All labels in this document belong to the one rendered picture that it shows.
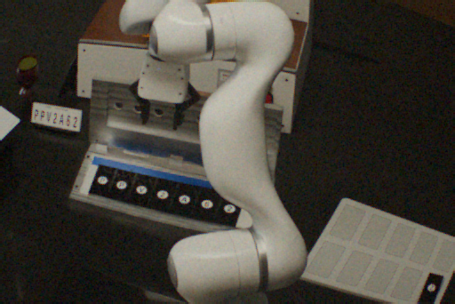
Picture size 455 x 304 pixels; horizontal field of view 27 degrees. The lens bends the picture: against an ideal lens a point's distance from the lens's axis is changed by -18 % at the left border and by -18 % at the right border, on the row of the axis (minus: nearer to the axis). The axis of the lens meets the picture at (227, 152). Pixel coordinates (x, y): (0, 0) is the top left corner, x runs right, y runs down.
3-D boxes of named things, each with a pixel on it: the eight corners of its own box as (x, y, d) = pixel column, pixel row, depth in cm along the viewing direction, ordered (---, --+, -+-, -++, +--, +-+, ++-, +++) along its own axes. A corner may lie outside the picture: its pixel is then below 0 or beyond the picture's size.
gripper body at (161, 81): (139, 52, 215) (134, 100, 221) (187, 59, 214) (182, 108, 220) (150, 38, 222) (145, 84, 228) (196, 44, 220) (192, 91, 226)
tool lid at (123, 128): (91, 79, 243) (94, 75, 244) (88, 147, 253) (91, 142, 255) (282, 110, 237) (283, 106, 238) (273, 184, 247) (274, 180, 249)
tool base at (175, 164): (69, 204, 242) (68, 193, 240) (92, 146, 257) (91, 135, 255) (254, 248, 236) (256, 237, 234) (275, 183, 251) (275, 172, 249)
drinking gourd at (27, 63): (11, 91, 272) (11, 61, 265) (33, 77, 277) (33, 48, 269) (22, 105, 268) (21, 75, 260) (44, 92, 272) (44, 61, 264)
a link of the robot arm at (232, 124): (207, 285, 187) (296, 270, 190) (224, 308, 176) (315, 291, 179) (184, 3, 174) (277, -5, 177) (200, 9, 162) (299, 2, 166)
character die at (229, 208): (212, 226, 238) (212, 221, 237) (223, 195, 245) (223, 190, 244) (235, 230, 237) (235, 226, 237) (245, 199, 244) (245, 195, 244)
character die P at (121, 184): (107, 201, 241) (106, 196, 240) (117, 172, 248) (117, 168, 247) (126, 205, 241) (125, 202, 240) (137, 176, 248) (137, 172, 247)
